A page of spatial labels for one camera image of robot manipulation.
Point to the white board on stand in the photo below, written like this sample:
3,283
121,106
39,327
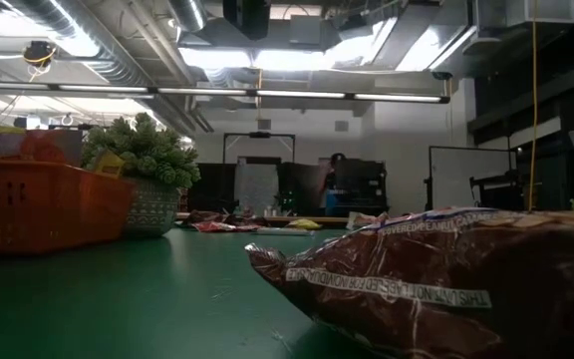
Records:
466,174

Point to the grey fabric panel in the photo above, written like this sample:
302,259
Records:
257,189

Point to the grey ceiling vent box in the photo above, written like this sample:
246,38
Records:
307,30

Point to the black monitor panel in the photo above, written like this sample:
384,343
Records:
299,187
212,187

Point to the pale green succulent in pot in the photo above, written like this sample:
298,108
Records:
142,149

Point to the square wall vent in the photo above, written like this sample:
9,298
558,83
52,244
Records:
264,124
341,125

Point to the dark brown candy wrapper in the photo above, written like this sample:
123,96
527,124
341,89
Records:
206,217

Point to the black frame stand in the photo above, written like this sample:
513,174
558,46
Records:
259,134

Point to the long LED light bar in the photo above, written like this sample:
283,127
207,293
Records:
292,94

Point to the white blue Hershey's bar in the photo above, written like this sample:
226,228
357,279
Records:
282,231

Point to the black equipment rack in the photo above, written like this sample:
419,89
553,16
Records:
364,184

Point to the red Skittles packet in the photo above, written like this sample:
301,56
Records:
214,227
249,228

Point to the orange plastic basket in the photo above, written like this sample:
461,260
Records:
43,209

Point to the ceiling light panel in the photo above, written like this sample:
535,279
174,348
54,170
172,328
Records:
267,59

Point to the person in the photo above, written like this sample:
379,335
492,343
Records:
336,160

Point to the small silver ceiling duct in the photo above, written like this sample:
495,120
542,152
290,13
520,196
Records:
187,15

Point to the large silver ceiling duct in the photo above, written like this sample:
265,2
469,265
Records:
117,70

